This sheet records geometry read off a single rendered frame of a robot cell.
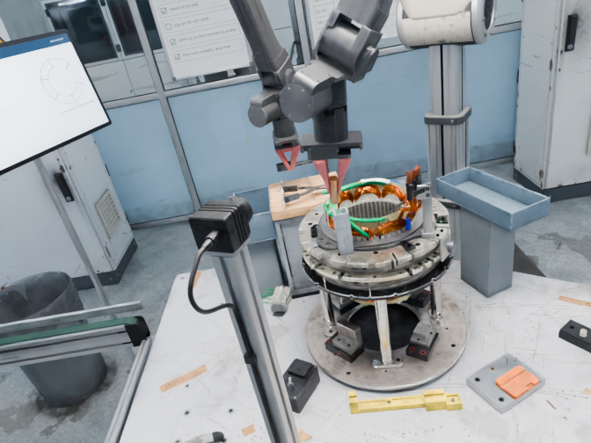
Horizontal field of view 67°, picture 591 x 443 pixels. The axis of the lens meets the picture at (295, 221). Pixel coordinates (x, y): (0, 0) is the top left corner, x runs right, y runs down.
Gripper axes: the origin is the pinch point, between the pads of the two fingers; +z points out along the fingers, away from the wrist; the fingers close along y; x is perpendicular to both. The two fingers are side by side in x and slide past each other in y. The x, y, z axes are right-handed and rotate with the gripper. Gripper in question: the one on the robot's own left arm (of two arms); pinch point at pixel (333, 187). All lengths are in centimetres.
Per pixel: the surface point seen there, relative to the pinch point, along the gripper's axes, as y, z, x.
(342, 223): 1.2, 8.0, 1.4
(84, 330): -79, 55, 27
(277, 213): -15.4, 19.0, 29.0
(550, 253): 115, 111, 148
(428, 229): 17.6, 11.5, 4.0
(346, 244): 1.9, 12.7, 1.6
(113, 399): -111, 133, 68
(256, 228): -21.6, 23.5, 29.2
